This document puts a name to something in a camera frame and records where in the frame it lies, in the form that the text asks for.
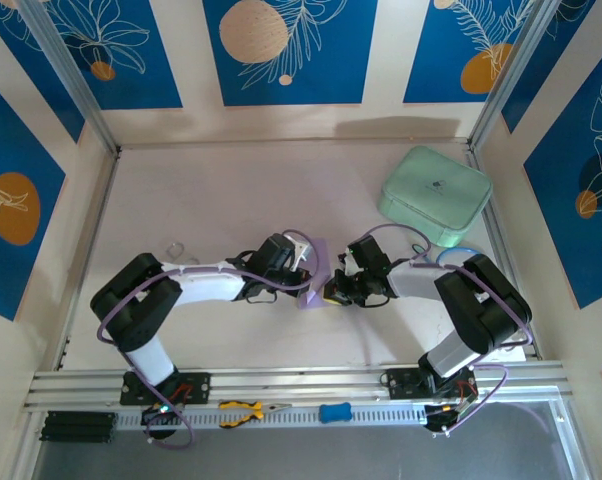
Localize aluminium frame post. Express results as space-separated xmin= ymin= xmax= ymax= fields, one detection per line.
xmin=16 ymin=0 xmax=121 ymax=155
xmin=468 ymin=0 xmax=565 ymax=150

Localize aluminium rail frame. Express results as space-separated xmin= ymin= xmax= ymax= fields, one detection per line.
xmin=23 ymin=360 xmax=575 ymax=412

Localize small electronics board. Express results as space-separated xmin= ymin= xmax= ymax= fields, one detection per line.
xmin=423 ymin=384 xmax=481 ymax=440
xmin=140 ymin=399 xmax=186 ymax=442

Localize metal surgical scissors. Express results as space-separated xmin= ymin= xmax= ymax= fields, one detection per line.
xmin=165 ymin=240 xmax=201 ymax=265

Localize blue floral wall poster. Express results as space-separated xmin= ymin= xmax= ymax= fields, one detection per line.
xmin=500 ymin=0 xmax=602 ymax=135
xmin=403 ymin=0 xmax=538 ymax=105
xmin=523 ymin=43 xmax=602 ymax=310
xmin=0 ymin=72 xmax=67 ymax=322
xmin=0 ymin=0 xmax=86 ymax=145
xmin=203 ymin=0 xmax=380 ymax=107
xmin=43 ymin=0 xmax=184 ymax=111

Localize yellow handled pliers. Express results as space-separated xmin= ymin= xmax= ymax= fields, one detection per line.
xmin=218 ymin=399 xmax=293 ymax=429

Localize blue stethoscope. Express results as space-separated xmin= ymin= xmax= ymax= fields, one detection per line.
xmin=410 ymin=242 xmax=477 ymax=266

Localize purple paper sheet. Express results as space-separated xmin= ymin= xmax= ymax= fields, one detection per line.
xmin=296 ymin=238 xmax=333 ymax=312

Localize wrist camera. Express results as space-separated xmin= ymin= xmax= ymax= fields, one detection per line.
xmin=336 ymin=247 xmax=358 ymax=275
xmin=289 ymin=238 xmax=316 ymax=274

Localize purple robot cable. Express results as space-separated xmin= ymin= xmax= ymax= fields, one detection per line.
xmin=353 ymin=223 xmax=535 ymax=434
xmin=96 ymin=228 xmax=318 ymax=449

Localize black stacked blocks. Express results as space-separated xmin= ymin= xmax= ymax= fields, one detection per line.
xmin=39 ymin=410 xmax=118 ymax=444

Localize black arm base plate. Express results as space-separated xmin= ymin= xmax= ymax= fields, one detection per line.
xmin=119 ymin=372 xmax=212 ymax=406
xmin=380 ymin=368 xmax=477 ymax=401

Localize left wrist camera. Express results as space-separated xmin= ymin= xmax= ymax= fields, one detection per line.
xmin=289 ymin=238 xmax=316 ymax=274

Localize mint green zip case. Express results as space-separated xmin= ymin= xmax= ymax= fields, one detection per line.
xmin=377 ymin=144 xmax=494 ymax=250

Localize blue bone-shaped sponge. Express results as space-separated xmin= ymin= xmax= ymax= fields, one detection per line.
xmin=318 ymin=402 xmax=353 ymax=425

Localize grey slotted cable duct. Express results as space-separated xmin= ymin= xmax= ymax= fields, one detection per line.
xmin=115 ymin=402 xmax=430 ymax=432

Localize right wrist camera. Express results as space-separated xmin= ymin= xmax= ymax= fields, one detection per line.
xmin=336 ymin=247 xmax=358 ymax=275

